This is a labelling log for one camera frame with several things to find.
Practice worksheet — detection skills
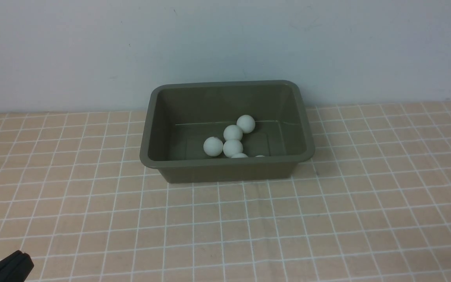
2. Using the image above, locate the olive green plastic bin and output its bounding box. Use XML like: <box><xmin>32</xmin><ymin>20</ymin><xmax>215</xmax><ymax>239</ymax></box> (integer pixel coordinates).
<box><xmin>139</xmin><ymin>80</ymin><xmax>316</xmax><ymax>183</ymax></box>

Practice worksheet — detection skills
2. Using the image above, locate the white ping-pong ball with mark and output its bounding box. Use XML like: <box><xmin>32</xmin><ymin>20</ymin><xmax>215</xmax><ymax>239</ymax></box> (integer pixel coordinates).
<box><xmin>223</xmin><ymin>139</ymin><xmax>243</xmax><ymax>158</ymax></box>

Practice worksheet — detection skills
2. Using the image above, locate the peach checkered tablecloth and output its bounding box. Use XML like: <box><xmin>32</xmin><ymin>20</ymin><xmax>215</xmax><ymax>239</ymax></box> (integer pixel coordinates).
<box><xmin>0</xmin><ymin>102</ymin><xmax>451</xmax><ymax>282</ymax></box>

